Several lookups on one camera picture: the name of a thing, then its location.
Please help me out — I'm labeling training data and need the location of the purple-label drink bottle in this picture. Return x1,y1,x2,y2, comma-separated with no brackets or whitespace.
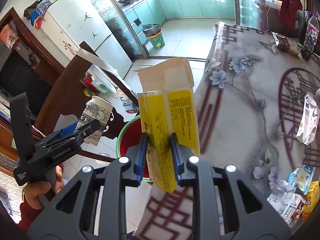
300,16,319,61

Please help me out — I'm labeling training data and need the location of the dark packaged snack bag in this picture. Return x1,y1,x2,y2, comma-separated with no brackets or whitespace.
272,32,302,59

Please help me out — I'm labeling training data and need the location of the pink white snack bag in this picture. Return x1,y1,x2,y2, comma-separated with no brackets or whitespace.
296,94,319,145

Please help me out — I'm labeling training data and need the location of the green trash bin with bag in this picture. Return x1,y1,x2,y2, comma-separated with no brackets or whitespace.
142,24,165,49

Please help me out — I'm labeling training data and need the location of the dark red hanging garment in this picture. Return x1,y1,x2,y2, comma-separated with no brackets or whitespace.
279,0,303,30

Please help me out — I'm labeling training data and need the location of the red green plastic basin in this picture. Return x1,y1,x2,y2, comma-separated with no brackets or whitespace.
116,114,153,183

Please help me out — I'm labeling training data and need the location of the blue white snack wrapper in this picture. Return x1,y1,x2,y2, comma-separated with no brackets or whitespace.
288,165,315,195

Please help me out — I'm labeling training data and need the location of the patterned paper cup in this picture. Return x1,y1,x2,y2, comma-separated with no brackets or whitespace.
76,96,113,146

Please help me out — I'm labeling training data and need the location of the floral patterned tablecloth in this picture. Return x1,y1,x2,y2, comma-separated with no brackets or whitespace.
194,22,319,195

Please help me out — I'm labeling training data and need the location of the yellow drink box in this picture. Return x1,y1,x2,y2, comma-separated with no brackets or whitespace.
302,181,319,220

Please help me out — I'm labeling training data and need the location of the person's left hand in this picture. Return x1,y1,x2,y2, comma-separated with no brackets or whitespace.
23,164,65,210

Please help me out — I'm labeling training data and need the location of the white two-door refrigerator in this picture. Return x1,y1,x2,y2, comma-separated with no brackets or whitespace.
41,0,132,77

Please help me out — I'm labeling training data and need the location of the crushed clear plastic bottle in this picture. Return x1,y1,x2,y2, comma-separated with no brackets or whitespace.
267,180,305,228

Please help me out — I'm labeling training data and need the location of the yellow carton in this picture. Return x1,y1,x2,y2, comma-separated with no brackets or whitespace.
136,57,200,193

